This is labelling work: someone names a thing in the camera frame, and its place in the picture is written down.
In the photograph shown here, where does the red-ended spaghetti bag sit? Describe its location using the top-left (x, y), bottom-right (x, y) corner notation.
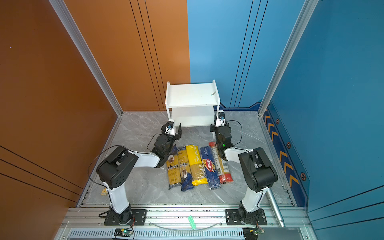
top-left (209, 142), bottom-right (234, 184)

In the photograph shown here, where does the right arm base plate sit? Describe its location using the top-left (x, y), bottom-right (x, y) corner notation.
top-left (225, 208), bottom-right (268, 226)

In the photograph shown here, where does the right green circuit board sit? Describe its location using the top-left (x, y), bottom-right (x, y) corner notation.
top-left (243, 228), bottom-right (265, 240)

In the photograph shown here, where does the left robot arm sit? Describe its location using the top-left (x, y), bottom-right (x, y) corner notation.
top-left (97, 120), bottom-right (182, 225)

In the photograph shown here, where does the white two-tier shelf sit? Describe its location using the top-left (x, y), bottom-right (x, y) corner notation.
top-left (165, 80), bottom-right (221, 127)

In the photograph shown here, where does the green circuit board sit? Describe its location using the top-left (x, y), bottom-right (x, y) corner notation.
top-left (114, 228), bottom-right (134, 239)
top-left (243, 228), bottom-right (265, 240)

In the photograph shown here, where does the Ankara spaghetti bag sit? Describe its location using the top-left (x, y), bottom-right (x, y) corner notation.
top-left (178, 147), bottom-right (194, 192)
top-left (167, 145), bottom-right (182, 190)

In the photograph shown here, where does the aluminium front rail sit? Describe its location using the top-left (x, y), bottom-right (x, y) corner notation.
top-left (54, 204), bottom-right (317, 240)

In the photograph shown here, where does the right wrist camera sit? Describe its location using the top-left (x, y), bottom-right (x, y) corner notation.
top-left (215, 110), bottom-right (226, 128)

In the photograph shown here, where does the yellow Pastatime spaghetti bag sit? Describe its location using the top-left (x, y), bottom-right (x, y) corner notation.
top-left (186, 145), bottom-right (208, 186)

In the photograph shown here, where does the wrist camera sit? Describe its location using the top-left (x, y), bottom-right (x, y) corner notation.
top-left (161, 119), bottom-right (175, 136)
top-left (215, 110), bottom-right (226, 128)

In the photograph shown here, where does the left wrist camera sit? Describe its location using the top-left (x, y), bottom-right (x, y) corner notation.
top-left (161, 119), bottom-right (175, 136)

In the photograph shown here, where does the left green circuit board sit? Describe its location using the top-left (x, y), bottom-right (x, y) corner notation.
top-left (114, 228), bottom-right (134, 239)

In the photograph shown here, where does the silver metal cylinder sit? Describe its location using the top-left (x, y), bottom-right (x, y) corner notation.
top-left (266, 188), bottom-right (286, 228)

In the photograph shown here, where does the green ridged plastic piece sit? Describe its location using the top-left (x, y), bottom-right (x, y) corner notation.
top-left (188, 216), bottom-right (197, 230)

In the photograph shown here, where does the blue Barilla spaghetti box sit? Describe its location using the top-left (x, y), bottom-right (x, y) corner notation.
top-left (200, 146), bottom-right (221, 190)

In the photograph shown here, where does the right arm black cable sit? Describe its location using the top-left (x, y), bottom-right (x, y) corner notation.
top-left (225, 119), bottom-right (244, 148)

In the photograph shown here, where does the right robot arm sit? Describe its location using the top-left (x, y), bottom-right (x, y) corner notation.
top-left (210, 124), bottom-right (285, 227)

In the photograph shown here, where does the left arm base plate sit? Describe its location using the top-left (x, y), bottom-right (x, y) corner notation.
top-left (104, 209), bottom-right (147, 227)

